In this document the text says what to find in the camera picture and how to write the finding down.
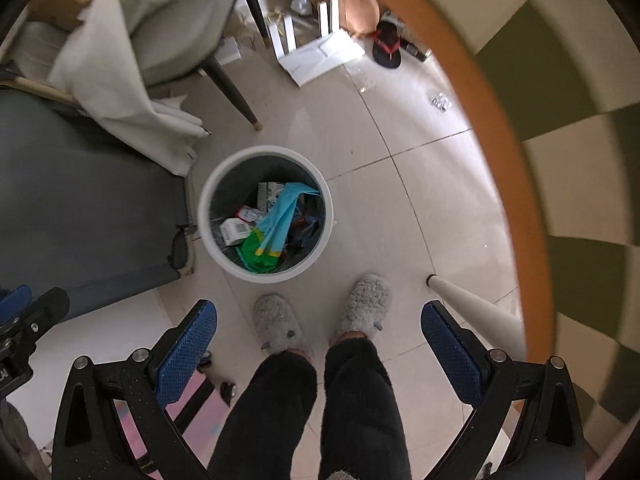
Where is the grey fuzzy slipper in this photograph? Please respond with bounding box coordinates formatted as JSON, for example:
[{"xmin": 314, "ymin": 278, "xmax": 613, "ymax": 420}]
[
  {"xmin": 252, "ymin": 294, "xmax": 312, "ymax": 361},
  {"xmin": 332, "ymin": 274, "xmax": 393, "ymax": 344}
]

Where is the right black trouser leg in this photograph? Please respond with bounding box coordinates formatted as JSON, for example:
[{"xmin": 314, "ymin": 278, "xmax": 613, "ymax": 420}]
[{"xmin": 319, "ymin": 338, "xmax": 412, "ymax": 479}]

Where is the teal green snack bag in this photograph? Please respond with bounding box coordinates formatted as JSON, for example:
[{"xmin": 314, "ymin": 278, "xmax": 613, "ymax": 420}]
[{"xmin": 238, "ymin": 182, "xmax": 320, "ymax": 274}]

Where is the grey folding cot bed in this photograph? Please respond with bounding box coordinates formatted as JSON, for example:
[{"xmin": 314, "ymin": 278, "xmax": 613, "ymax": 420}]
[{"xmin": 1, "ymin": 89, "xmax": 191, "ymax": 318}]

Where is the small crumpled wrapper on floor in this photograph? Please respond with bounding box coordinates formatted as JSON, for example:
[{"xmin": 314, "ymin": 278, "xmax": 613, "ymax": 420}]
[{"xmin": 431, "ymin": 92, "xmax": 452, "ymax": 113}]

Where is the left grey fuzzy slipper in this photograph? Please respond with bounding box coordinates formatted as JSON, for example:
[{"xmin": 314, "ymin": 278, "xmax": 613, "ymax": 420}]
[{"xmin": 252, "ymin": 294, "xmax": 312, "ymax": 361}]

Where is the pink checkered tablecloth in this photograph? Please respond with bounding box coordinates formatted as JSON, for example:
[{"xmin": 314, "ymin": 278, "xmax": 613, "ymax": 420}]
[{"xmin": 347, "ymin": 0, "xmax": 640, "ymax": 478}]

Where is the black red flip flop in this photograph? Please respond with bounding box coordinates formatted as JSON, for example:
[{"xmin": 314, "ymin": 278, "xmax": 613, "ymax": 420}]
[{"xmin": 372, "ymin": 21, "xmax": 401, "ymax": 70}]

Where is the white barcode box in bin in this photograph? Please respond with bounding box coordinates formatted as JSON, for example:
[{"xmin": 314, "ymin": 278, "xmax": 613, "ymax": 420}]
[{"xmin": 219, "ymin": 218, "xmax": 253, "ymax": 247}]

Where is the beige cloth on chair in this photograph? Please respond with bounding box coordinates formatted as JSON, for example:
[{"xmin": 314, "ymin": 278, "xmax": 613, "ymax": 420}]
[{"xmin": 49, "ymin": 0, "xmax": 207, "ymax": 177}]

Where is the grey upholstered chair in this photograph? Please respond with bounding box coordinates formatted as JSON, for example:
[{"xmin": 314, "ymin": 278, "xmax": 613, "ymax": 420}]
[{"xmin": 8, "ymin": 0, "xmax": 274, "ymax": 132}]

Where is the white table leg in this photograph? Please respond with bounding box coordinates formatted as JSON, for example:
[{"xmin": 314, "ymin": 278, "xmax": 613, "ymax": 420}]
[{"xmin": 426, "ymin": 274, "xmax": 527, "ymax": 361}]

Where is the black trouser leg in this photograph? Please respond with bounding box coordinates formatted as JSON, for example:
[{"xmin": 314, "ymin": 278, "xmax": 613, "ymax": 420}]
[
  {"xmin": 207, "ymin": 351, "xmax": 317, "ymax": 479},
  {"xmin": 319, "ymin": 338, "xmax": 412, "ymax": 479}
]

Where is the white paper envelope on floor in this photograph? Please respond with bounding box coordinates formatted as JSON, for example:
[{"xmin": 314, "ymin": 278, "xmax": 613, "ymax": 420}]
[{"xmin": 278, "ymin": 29, "xmax": 366, "ymax": 88}]

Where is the white round trash bin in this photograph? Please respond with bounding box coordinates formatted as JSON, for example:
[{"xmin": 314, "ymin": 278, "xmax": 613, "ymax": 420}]
[{"xmin": 198, "ymin": 145, "xmax": 334, "ymax": 284}]

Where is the right grey fuzzy slipper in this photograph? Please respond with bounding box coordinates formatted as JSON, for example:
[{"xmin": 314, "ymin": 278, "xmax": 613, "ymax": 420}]
[{"xmin": 332, "ymin": 274, "xmax": 393, "ymax": 344}]

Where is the left black trouser leg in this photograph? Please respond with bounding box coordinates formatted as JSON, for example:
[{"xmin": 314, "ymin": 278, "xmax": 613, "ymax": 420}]
[{"xmin": 207, "ymin": 351, "xmax": 317, "ymax": 479}]

